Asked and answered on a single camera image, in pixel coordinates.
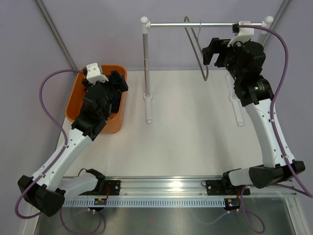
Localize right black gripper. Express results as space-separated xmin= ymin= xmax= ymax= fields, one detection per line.
xmin=202 ymin=38 xmax=247 ymax=82

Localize navy blue shorts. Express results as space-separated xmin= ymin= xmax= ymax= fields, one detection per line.
xmin=107 ymin=73 xmax=123 ymax=115

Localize grey clothes hanger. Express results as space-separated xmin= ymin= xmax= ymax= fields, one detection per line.
xmin=184 ymin=27 xmax=209 ymax=81

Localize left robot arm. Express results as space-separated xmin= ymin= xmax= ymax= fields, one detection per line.
xmin=15 ymin=69 xmax=129 ymax=219

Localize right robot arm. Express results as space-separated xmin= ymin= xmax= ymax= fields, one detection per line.
xmin=202 ymin=38 xmax=305 ymax=194

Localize orange plastic basket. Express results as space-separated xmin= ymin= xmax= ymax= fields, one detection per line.
xmin=66 ymin=63 xmax=128 ymax=134

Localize white metal clothes rack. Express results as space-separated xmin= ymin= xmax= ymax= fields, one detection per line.
xmin=139 ymin=16 xmax=274 ymax=127

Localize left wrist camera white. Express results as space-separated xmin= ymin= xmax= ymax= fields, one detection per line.
xmin=86 ymin=63 xmax=109 ymax=85

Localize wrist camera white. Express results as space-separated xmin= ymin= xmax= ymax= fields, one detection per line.
xmin=86 ymin=63 xmax=109 ymax=85
xmin=227 ymin=21 xmax=262 ymax=47

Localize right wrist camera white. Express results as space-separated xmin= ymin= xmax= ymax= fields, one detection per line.
xmin=227 ymin=21 xmax=262 ymax=47

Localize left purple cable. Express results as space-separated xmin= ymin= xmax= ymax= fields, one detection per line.
xmin=14 ymin=69 xmax=106 ymax=233

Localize purple cable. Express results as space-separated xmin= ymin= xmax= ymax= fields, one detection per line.
xmin=239 ymin=24 xmax=313 ymax=199
xmin=14 ymin=69 xmax=106 ymax=233

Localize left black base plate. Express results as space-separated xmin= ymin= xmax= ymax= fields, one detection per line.
xmin=96 ymin=180 xmax=121 ymax=196

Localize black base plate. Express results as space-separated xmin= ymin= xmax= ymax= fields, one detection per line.
xmin=204 ymin=179 xmax=243 ymax=196
xmin=96 ymin=180 xmax=121 ymax=196

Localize aluminium mounting rail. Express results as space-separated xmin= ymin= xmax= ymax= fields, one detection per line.
xmin=106 ymin=176 xmax=297 ymax=198

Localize white slotted cable duct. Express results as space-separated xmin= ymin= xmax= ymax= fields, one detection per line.
xmin=64 ymin=198 xmax=225 ymax=208

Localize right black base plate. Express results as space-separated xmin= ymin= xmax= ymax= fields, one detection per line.
xmin=204 ymin=179 xmax=243 ymax=196

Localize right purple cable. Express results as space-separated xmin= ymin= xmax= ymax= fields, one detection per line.
xmin=239 ymin=24 xmax=313 ymax=199

